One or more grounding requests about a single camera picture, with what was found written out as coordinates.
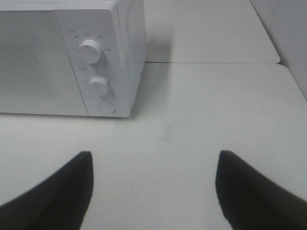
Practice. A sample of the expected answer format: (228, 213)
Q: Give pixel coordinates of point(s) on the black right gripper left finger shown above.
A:
(60, 202)

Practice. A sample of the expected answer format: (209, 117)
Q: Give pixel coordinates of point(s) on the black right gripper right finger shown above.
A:
(251, 201)

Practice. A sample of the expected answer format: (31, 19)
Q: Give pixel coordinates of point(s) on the round white door button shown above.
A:
(106, 107)

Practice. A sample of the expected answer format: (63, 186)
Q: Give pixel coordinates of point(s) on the white timer knob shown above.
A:
(100, 85)

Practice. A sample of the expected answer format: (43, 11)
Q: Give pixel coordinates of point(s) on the white microwave door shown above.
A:
(36, 76)

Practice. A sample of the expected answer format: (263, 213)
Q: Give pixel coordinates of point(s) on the white microwave oven body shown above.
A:
(118, 26)

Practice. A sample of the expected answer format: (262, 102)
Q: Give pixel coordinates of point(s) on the upper white power knob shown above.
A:
(89, 51)

